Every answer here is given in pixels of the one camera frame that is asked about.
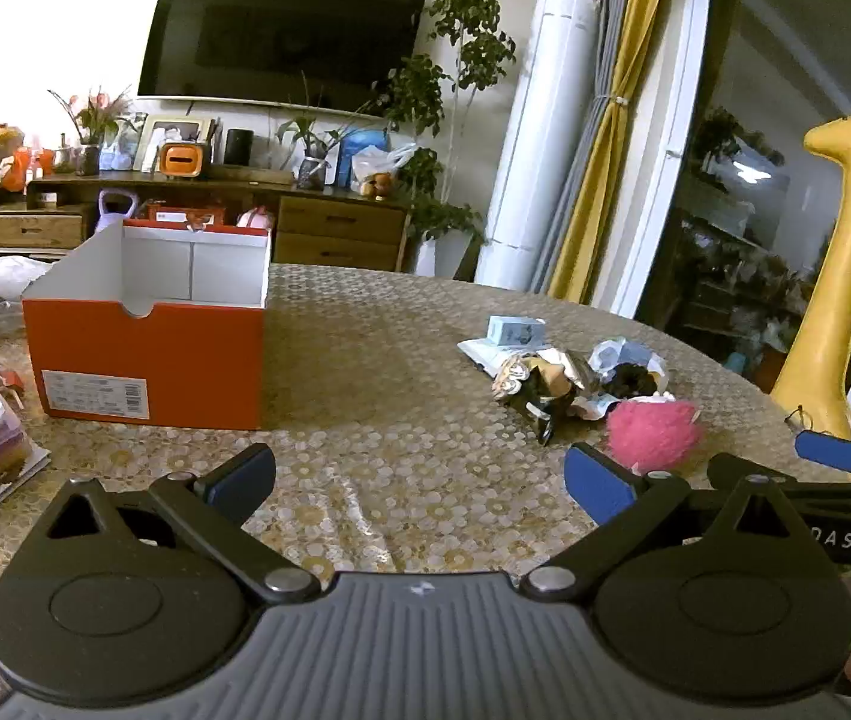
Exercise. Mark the brown toy bear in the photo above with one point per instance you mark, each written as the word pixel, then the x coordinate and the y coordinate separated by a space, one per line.
pixel 376 186

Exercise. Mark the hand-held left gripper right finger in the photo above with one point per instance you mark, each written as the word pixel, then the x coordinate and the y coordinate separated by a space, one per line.
pixel 597 480

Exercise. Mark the orange figure toy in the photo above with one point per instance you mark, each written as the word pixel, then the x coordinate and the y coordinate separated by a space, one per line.
pixel 24 169

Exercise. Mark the small plant in glass vase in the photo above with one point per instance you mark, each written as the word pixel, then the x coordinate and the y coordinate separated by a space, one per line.
pixel 311 165

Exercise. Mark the gold black snack wrapper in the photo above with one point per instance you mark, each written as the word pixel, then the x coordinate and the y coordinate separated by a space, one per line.
pixel 538 390

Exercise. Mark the desktop with patterned tablecloth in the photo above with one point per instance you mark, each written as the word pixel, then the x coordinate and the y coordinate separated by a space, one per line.
pixel 395 360

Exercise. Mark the pink fluffy ball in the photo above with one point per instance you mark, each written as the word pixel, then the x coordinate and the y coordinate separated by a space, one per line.
pixel 650 435

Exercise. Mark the purple kettlebell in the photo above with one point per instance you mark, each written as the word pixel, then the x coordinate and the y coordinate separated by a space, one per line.
pixel 116 219

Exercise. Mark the blue bag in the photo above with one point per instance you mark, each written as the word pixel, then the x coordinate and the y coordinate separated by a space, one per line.
pixel 365 146

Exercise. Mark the black cylinder speaker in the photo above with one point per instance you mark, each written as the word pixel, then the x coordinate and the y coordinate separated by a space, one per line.
pixel 238 148

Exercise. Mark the wooden television cabinet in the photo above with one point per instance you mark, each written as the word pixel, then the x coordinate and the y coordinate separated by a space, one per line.
pixel 335 221

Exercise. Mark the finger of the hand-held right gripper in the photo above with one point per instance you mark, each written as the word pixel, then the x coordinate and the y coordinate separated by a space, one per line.
pixel 830 450
pixel 732 469

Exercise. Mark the pink flowers in vase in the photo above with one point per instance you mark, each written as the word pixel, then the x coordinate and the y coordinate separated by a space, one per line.
pixel 95 120

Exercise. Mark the flat white box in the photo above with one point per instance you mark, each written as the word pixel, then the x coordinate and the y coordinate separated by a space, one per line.
pixel 481 354

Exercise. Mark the white standing air conditioner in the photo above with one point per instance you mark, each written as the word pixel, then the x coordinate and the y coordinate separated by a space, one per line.
pixel 545 127

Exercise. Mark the grey curtain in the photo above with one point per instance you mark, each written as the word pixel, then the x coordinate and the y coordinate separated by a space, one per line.
pixel 605 52

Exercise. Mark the orange cardboard shoe box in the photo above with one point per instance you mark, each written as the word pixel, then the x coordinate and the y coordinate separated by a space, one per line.
pixel 170 367

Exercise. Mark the small white wrapper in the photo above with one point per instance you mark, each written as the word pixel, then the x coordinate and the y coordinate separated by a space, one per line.
pixel 590 406

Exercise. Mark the red white box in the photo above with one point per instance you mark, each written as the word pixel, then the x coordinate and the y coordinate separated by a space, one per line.
pixel 178 214

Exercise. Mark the black crumpled wrapper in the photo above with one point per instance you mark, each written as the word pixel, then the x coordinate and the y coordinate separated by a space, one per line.
pixel 629 379

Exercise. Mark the small light blue box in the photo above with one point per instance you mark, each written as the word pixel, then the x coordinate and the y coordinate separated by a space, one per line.
pixel 517 330

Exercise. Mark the photo frame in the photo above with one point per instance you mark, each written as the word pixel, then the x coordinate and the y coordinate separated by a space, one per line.
pixel 163 131

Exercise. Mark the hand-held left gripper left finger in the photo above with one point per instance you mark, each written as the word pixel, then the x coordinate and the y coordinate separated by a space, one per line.
pixel 241 476

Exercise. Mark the black wall television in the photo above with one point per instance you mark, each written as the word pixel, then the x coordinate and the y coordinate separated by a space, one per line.
pixel 275 37

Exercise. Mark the tall green potted plant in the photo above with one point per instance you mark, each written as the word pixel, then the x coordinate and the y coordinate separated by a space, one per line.
pixel 470 37

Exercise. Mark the yellow curtain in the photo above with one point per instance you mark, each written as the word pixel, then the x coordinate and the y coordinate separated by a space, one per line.
pixel 620 165

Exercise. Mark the yellow giraffe toy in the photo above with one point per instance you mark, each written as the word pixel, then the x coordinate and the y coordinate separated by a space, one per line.
pixel 845 240

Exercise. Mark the pink container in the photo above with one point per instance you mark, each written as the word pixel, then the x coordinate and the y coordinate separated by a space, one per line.
pixel 254 219

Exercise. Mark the crumpled white blue wrapper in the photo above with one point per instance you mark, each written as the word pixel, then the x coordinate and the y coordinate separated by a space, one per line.
pixel 620 352

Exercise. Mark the glass sliding door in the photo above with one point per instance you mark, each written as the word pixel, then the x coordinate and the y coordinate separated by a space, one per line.
pixel 687 127

